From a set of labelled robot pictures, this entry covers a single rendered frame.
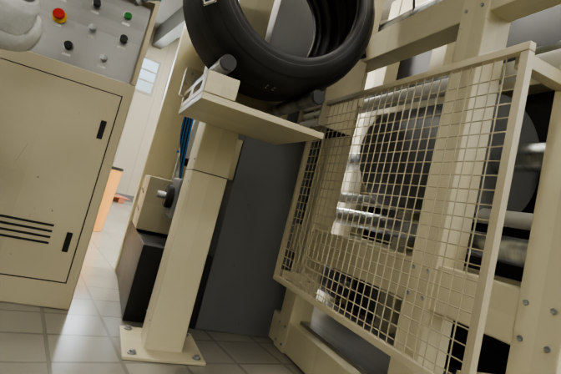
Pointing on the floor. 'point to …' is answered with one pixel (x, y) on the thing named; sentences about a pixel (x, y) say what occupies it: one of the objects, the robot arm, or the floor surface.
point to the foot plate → (133, 347)
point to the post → (201, 195)
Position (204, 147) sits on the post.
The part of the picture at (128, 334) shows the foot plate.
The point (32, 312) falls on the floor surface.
